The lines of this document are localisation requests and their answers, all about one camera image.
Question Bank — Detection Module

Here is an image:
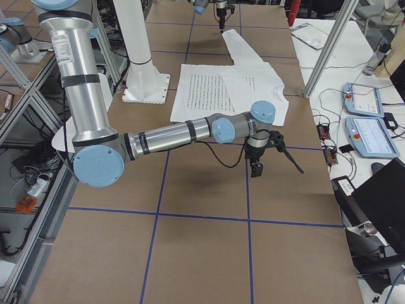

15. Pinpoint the aluminium frame post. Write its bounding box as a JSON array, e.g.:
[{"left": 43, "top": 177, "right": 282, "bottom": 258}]
[{"left": 303, "top": 0, "right": 359, "bottom": 99}]

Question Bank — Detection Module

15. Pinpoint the upper blue teach pendant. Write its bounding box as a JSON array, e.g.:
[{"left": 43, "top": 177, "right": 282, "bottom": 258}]
[{"left": 342, "top": 82, "right": 384, "bottom": 118}]

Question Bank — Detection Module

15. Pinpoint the blue teach pendant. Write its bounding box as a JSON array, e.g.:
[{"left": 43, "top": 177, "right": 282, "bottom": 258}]
[
  {"left": 345, "top": 116, "right": 400, "bottom": 159},
  {"left": 342, "top": 82, "right": 384, "bottom": 118}
]

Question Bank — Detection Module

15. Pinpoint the lower blue teach pendant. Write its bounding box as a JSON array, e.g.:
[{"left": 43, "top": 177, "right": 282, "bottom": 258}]
[{"left": 345, "top": 116, "right": 400, "bottom": 159}]

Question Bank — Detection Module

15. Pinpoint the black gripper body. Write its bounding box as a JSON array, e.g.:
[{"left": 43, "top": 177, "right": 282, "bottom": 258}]
[
  {"left": 245, "top": 134, "right": 269, "bottom": 164},
  {"left": 215, "top": 0, "right": 234, "bottom": 19}
]

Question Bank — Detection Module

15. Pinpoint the black laptop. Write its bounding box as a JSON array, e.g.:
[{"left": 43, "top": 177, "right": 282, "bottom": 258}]
[{"left": 352, "top": 158, "right": 404, "bottom": 253}]

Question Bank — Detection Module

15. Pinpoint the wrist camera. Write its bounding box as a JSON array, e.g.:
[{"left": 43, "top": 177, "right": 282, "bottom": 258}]
[{"left": 250, "top": 161, "right": 263, "bottom": 178}]

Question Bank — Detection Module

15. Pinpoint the white chair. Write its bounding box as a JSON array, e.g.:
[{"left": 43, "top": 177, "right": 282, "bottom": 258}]
[{"left": 51, "top": 119, "right": 76, "bottom": 153}]

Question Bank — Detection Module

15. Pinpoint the clear water bottle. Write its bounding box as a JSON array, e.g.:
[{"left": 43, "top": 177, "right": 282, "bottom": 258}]
[{"left": 362, "top": 43, "right": 392, "bottom": 76}]

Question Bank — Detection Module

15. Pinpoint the plastic bag on table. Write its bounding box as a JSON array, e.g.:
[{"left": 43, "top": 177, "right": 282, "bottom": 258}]
[{"left": 291, "top": 23, "right": 328, "bottom": 50}]

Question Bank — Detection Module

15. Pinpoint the white long-sleeve printed shirt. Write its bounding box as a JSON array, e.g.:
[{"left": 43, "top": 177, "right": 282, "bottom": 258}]
[{"left": 170, "top": 29, "right": 289, "bottom": 127}]

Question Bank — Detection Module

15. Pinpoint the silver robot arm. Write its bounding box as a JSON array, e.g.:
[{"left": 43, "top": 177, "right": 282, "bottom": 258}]
[
  {"left": 187, "top": 0, "right": 235, "bottom": 34},
  {"left": 34, "top": 1, "right": 287, "bottom": 187}
]

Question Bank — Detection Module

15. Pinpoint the red fire extinguisher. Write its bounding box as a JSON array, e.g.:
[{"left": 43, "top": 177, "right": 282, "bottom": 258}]
[{"left": 287, "top": 0, "right": 301, "bottom": 27}]

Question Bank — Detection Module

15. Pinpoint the orange relay box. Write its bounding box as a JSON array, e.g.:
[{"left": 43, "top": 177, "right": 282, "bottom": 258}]
[{"left": 316, "top": 124, "right": 331, "bottom": 140}]

